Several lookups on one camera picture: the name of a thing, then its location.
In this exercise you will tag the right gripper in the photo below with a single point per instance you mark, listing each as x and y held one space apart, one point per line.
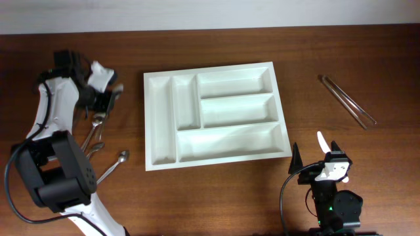
296 162

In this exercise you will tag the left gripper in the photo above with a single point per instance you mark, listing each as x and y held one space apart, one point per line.
104 107

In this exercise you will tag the large steel spoon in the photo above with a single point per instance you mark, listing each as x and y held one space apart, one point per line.
112 96
93 126

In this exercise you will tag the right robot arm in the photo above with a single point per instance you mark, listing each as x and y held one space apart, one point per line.
338 212

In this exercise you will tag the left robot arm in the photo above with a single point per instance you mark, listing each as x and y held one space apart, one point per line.
52 165

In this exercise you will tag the white plastic knife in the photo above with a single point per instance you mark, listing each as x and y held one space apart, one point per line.
323 143

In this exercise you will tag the small steel teaspoon left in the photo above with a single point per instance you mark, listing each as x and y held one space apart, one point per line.
96 147

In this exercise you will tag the small steel teaspoon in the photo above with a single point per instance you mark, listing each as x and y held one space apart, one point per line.
123 157
96 147

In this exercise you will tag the long steel kitchen tongs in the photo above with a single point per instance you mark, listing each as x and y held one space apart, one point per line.
346 101

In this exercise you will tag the small steel teaspoon right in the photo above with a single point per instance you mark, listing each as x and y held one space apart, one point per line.
123 157

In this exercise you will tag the white plastic cutlery tray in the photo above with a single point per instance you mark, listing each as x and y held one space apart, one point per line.
209 116

